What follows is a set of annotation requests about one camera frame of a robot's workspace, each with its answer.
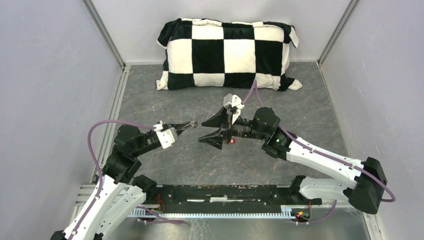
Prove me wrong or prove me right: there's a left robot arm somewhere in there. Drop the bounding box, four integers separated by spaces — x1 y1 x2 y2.
51 119 198 240

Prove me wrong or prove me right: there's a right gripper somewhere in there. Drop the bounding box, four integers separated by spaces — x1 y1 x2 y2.
198 106 267 151

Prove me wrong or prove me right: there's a white slotted cable duct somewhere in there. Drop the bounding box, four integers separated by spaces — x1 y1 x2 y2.
127 207 295 220

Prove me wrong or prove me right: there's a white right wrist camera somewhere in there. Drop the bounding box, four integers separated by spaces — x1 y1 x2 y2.
223 93 245 124

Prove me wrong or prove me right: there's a black and white checkered pillow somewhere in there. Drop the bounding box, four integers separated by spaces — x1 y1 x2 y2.
155 18 302 91

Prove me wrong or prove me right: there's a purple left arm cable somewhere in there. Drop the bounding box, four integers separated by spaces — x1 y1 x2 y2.
67 119 157 240

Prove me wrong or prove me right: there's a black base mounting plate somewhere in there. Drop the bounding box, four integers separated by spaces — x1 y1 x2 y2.
143 184 323 214

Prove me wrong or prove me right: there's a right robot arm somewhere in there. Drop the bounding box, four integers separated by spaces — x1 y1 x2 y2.
198 107 388 215

